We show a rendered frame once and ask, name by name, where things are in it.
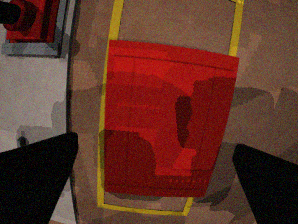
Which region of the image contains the yellow rectangular outline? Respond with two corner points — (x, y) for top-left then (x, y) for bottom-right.
(97, 0), (243, 216)

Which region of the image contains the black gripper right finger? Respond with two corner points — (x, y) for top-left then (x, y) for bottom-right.
(233, 144), (298, 224)

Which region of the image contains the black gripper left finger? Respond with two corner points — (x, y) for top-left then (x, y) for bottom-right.
(0, 132), (78, 224)

